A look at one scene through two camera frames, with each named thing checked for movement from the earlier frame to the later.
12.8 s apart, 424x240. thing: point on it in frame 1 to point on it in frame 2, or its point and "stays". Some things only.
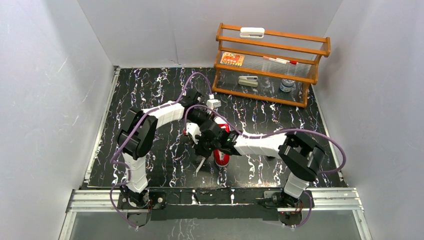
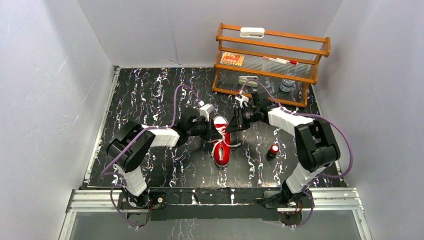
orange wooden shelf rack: (267, 64) stays
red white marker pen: (282, 61) stays
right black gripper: (199, 149) to (233, 125)
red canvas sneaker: (221, 158) stays
